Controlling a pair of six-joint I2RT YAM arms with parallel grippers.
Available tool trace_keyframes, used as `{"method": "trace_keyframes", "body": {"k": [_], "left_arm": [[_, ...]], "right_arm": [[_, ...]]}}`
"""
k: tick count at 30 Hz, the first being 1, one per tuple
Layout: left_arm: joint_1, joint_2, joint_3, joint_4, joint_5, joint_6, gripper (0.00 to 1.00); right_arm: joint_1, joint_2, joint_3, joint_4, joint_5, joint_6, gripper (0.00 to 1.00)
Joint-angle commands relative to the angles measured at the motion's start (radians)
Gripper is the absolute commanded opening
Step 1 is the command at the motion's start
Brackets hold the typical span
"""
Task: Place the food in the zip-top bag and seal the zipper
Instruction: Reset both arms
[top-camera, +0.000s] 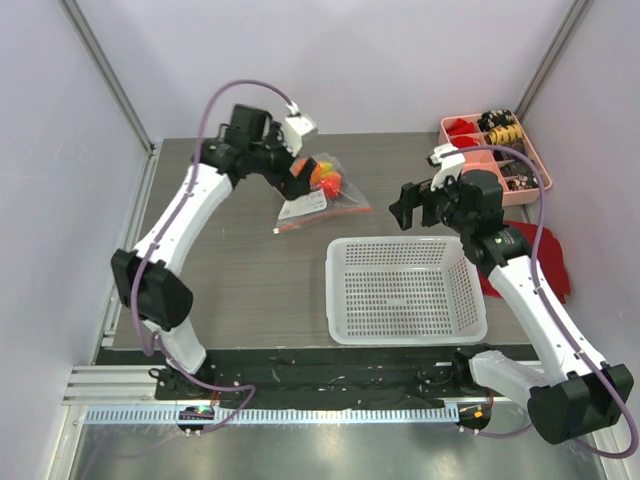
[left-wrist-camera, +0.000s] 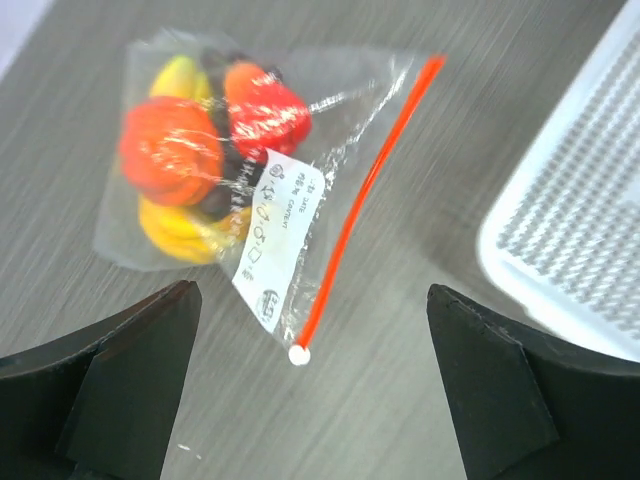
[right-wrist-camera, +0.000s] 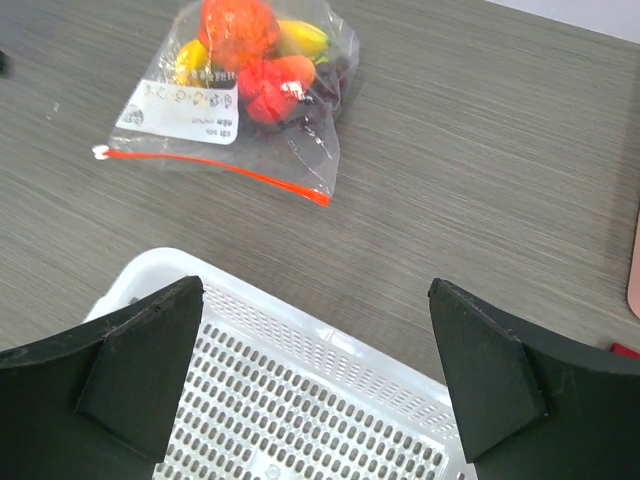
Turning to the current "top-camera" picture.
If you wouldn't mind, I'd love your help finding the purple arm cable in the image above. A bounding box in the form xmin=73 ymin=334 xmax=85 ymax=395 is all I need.
xmin=131 ymin=79 xmax=301 ymax=432
xmin=449 ymin=144 xmax=640 ymax=459

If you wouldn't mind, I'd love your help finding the aluminium frame rail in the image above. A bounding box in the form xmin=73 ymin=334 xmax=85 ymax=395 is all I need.
xmin=58 ymin=0 xmax=161 ymax=157

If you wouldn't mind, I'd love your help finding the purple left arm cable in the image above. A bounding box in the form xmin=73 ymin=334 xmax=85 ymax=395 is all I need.
xmin=131 ymin=79 xmax=301 ymax=432

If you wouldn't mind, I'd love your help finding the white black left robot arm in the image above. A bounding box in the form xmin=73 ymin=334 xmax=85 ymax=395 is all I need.
xmin=111 ymin=104 xmax=317 ymax=399

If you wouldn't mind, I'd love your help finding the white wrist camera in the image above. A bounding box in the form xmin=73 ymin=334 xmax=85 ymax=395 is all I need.
xmin=281 ymin=102 xmax=318 ymax=157
xmin=426 ymin=143 xmax=465 ymax=191

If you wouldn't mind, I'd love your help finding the yellow toy banana bunch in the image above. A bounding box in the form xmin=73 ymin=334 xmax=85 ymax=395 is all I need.
xmin=310 ymin=162 xmax=338 ymax=186

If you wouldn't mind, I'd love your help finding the folded red cloth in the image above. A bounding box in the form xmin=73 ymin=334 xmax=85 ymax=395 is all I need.
xmin=478 ymin=220 xmax=571 ymax=305

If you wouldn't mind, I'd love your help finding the dark brown rolled cloth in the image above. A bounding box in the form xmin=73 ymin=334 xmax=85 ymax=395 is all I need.
xmin=492 ymin=139 xmax=527 ymax=162

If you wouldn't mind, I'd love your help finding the dark patterned rolled cloth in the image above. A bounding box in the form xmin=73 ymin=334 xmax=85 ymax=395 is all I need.
xmin=500 ymin=159 xmax=533 ymax=177

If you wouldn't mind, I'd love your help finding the yellow striped rolled cloth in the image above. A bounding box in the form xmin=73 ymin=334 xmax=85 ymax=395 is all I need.
xmin=485 ymin=124 xmax=524 ymax=145

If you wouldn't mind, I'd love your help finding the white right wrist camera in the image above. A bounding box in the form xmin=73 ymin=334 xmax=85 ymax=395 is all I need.
xmin=426 ymin=143 xmax=465 ymax=191

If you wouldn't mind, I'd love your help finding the white slotted cable duct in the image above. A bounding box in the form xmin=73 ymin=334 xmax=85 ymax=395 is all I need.
xmin=85 ymin=404 xmax=459 ymax=425

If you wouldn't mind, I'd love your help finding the black floral rolled cloth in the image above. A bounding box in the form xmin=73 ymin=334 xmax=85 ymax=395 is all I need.
xmin=476 ymin=109 xmax=515 ymax=132

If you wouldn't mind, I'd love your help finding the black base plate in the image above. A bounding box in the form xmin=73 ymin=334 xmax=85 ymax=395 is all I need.
xmin=149 ymin=347 xmax=490 ymax=411

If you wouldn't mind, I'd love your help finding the clear zip bag orange zipper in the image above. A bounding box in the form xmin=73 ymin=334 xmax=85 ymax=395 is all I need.
xmin=273 ymin=153 xmax=372 ymax=234

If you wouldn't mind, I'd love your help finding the pink compartment tray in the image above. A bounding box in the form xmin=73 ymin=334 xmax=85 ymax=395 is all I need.
xmin=439 ymin=113 xmax=553 ymax=206

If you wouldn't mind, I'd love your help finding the orange toy pumpkin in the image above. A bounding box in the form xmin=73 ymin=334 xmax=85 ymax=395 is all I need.
xmin=290 ymin=158 xmax=316 ymax=177

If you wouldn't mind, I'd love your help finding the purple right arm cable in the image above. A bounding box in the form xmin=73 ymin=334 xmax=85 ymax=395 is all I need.
xmin=449 ymin=144 xmax=640 ymax=459

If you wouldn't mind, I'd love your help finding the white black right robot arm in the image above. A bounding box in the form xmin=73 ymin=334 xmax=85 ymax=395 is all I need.
xmin=389 ymin=170 xmax=639 ymax=457

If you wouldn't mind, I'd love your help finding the red toy pepper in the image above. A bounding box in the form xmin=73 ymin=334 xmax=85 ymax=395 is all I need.
xmin=319 ymin=177 xmax=342 ymax=200

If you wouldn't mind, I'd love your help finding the white perforated plastic basket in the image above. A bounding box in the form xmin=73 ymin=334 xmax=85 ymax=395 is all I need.
xmin=325 ymin=236 xmax=488 ymax=346

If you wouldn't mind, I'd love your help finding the red cloth piece upper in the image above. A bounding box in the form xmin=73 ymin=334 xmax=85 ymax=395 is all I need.
xmin=445 ymin=118 xmax=477 ymax=136

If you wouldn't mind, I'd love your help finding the red cloth piece lower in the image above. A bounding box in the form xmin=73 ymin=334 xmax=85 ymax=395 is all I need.
xmin=450 ymin=135 xmax=480 ymax=149

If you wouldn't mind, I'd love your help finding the dark dotted rolled cloth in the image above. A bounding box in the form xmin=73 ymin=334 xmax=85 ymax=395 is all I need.
xmin=505 ymin=173 xmax=539 ymax=192

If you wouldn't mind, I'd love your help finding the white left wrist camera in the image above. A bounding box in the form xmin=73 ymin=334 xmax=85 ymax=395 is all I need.
xmin=281 ymin=102 xmax=318 ymax=157

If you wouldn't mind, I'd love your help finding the red cloth piece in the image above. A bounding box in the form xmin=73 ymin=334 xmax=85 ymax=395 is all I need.
xmin=450 ymin=135 xmax=480 ymax=149
xmin=445 ymin=118 xmax=477 ymax=136

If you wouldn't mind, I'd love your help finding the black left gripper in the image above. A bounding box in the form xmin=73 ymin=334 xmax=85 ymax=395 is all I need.
xmin=248 ymin=122 xmax=314 ymax=200

